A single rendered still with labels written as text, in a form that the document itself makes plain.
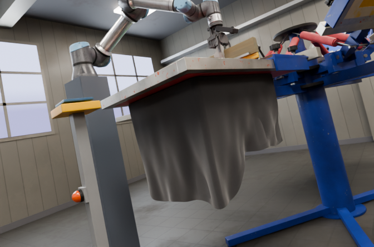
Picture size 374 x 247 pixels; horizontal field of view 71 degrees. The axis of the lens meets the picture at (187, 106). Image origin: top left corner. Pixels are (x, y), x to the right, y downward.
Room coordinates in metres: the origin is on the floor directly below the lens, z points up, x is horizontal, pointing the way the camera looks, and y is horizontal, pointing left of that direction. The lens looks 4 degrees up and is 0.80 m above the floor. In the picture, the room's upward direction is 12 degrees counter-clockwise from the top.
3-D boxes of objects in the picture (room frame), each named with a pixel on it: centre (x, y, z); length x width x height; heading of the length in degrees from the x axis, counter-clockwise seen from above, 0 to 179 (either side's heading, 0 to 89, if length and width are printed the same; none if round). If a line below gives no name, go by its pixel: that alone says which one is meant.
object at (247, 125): (1.01, -0.21, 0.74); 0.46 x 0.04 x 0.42; 132
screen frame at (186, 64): (1.20, -0.12, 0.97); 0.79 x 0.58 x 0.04; 132
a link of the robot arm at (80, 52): (1.56, 0.56, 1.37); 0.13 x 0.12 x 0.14; 156
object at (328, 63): (1.91, -0.90, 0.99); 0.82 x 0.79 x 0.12; 132
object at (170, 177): (1.01, 0.10, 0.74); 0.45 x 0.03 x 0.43; 42
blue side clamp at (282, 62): (1.16, -0.48, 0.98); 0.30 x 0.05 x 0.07; 132
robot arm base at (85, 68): (1.55, 0.56, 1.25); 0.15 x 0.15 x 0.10
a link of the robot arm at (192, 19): (1.37, -0.14, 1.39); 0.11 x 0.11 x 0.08; 66
